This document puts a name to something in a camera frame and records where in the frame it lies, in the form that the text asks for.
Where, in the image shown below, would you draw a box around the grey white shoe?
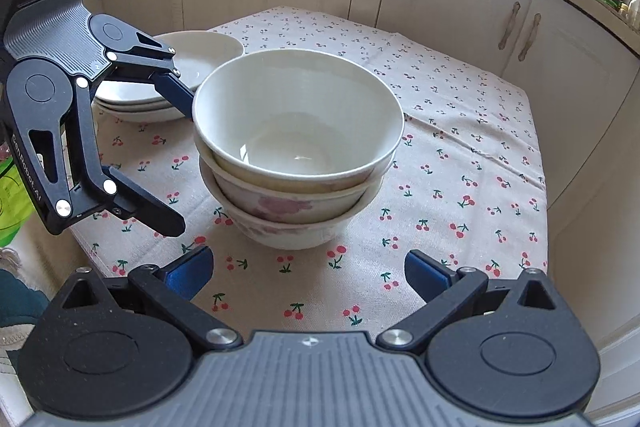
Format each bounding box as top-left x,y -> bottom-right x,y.
0,327 -> 32,374

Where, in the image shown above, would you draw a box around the green plastic bag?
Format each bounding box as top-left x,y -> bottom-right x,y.
0,154 -> 36,249

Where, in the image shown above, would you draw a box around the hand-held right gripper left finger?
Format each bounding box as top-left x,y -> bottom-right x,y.
60,246 -> 245,353

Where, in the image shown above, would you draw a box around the bronze cabinet handle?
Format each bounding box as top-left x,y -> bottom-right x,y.
498,1 -> 521,53
517,12 -> 542,62

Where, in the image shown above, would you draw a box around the white bowl with pink flowers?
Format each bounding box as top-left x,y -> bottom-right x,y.
200,157 -> 387,251
192,49 -> 405,194
196,134 -> 401,226

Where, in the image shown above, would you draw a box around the white fruit-print plate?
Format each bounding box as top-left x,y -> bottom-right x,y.
94,31 -> 246,104
97,106 -> 189,124
94,99 -> 177,112

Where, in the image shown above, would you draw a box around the cherry-print tablecloth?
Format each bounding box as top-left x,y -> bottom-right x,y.
70,6 -> 549,334

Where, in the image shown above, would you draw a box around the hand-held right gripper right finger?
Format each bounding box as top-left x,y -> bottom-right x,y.
376,250 -> 558,352

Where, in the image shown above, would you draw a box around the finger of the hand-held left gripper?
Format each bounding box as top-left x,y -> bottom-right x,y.
100,30 -> 197,118
30,79 -> 186,237

